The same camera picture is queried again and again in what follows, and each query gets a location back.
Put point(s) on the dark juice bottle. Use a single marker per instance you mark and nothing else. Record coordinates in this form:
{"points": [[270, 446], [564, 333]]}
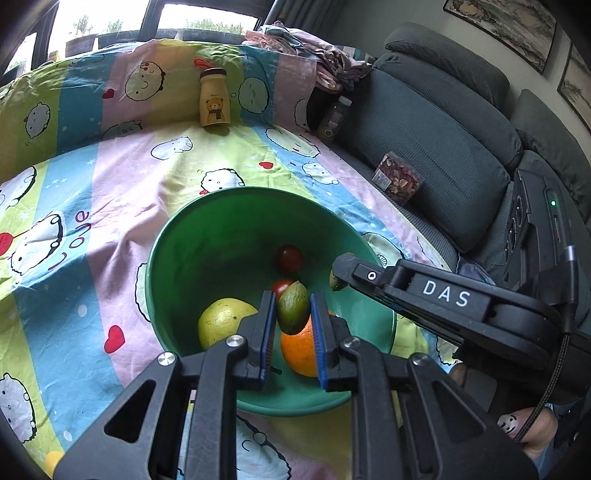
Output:
{"points": [[336, 120]]}

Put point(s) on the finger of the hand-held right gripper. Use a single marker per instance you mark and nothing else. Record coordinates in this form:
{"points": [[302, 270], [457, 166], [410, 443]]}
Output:
{"points": [[364, 274]]}

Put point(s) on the dark red plum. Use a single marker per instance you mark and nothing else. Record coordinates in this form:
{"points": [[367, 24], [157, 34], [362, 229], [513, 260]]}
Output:
{"points": [[290, 258]]}

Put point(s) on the clear box of dried snacks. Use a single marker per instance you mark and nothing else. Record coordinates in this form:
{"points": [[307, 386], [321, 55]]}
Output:
{"points": [[397, 177]]}

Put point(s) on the small green olive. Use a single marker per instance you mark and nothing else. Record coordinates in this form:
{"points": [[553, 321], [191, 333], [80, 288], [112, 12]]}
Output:
{"points": [[336, 283]]}

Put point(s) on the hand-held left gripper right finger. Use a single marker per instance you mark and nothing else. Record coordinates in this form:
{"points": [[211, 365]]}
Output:
{"points": [[318, 341]]}

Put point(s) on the person's right forearm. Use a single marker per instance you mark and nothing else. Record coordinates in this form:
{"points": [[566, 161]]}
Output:
{"points": [[538, 434]]}

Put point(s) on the yellow green pear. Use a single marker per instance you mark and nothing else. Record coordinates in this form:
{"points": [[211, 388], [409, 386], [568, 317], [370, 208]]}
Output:
{"points": [[221, 323]]}

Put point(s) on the small red plum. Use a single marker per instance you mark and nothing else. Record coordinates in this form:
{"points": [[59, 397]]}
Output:
{"points": [[279, 288]]}

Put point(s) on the small framed landscape picture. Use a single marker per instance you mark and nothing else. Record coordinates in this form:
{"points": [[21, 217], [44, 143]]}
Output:
{"points": [[577, 78]]}

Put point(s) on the pile of folded clothes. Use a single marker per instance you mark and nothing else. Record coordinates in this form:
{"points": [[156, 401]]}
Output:
{"points": [[332, 64]]}

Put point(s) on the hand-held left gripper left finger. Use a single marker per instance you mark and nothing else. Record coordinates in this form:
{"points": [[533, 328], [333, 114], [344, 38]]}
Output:
{"points": [[267, 341]]}

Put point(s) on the yellow bear print bottle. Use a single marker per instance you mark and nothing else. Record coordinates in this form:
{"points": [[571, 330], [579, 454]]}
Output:
{"points": [[214, 104]]}

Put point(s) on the orange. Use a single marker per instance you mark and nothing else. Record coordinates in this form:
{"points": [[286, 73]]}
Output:
{"points": [[298, 353]]}

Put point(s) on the dark window frame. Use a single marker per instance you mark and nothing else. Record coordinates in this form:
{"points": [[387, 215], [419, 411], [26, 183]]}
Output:
{"points": [[147, 18]]}

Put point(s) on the green mango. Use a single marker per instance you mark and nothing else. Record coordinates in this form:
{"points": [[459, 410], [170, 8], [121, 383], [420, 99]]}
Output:
{"points": [[292, 307]]}

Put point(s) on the grey green sofa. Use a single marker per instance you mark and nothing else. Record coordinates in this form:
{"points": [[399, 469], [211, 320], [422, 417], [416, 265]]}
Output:
{"points": [[438, 138]]}

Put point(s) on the cartoon printed blanket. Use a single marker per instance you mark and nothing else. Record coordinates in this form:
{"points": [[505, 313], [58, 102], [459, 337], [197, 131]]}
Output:
{"points": [[115, 184]]}

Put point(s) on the green plastic bowl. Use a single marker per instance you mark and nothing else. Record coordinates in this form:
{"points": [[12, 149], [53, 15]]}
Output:
{"points": [[221, 230]]}

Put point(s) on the large framed landscape picture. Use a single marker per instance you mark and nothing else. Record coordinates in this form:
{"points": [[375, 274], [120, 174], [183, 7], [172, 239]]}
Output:
{"points": [[503, 23]]}

